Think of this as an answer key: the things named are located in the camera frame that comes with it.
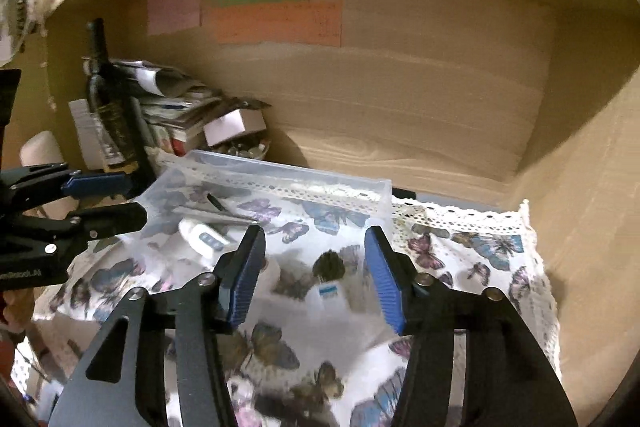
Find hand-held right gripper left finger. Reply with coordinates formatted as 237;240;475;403
47;223;267;427

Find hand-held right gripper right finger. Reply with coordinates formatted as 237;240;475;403
364;225;576;427

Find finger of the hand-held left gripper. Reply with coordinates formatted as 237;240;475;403
0;202;149;259
0;162;135;212

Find clear plastic storage box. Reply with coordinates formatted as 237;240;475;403
131;150;394;314

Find small white blue-label bottle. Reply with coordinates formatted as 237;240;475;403
316;283;348;310

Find dark pine cone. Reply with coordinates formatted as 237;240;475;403
312;249;347;282

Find beige rounded object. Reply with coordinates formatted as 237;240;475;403
19;131;81;220

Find butterfly printed lace cloth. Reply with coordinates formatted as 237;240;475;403
10;194;563;427

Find dark glass wine bottle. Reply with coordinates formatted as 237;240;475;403
86;19;157;188

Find metal tweezers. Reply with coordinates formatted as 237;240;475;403
171;206;257;226

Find stack of magazines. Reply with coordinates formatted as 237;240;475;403
106;58;223;158

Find small cardboard box of coins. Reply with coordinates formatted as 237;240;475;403
202;108;272;160

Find wooden shelf cabinet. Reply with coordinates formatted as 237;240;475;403
7;0;640;408

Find pink paper note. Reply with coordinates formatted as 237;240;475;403
147;0;202;36

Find orange paper note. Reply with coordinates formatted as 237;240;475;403
201;0;344;46

